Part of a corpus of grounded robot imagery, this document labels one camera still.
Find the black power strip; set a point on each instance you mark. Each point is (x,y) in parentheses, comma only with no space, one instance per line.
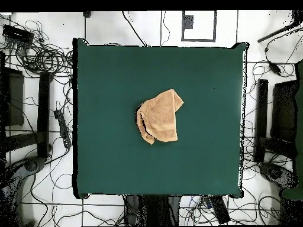
(62,127)
(220,210)

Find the small dark square plate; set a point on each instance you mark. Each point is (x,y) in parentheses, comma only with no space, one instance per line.
(188,22)

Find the dark green table cloth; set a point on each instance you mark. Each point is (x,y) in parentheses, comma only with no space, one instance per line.
(201,153)

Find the black flat electronics box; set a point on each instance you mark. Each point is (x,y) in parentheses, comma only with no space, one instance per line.
(17,34)

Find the black pole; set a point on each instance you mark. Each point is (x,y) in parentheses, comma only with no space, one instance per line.
(277,32)

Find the black power adapter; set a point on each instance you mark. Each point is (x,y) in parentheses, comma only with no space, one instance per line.
(274,68)

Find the tan terry towel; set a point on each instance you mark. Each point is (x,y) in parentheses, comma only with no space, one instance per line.
(161,118)

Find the dark flat panel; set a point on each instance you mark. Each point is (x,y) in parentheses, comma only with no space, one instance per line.
(15,99)
(284,111)

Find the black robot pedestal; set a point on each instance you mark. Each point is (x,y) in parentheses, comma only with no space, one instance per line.
(153,210)

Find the grey square floor frame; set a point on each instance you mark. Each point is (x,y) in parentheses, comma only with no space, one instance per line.
(198,40)

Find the black rounded floor base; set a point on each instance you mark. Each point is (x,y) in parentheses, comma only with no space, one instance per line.
(277,175)
(32,165)

